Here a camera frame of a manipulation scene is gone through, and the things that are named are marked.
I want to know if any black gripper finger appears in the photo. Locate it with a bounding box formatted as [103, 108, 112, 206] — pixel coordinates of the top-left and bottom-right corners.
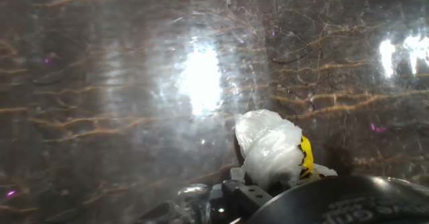
[209, 166, 273, 224]

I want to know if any clear plastic bag of things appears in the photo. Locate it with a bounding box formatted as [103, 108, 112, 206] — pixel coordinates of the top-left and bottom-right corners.
[234, 109, 338, 190]

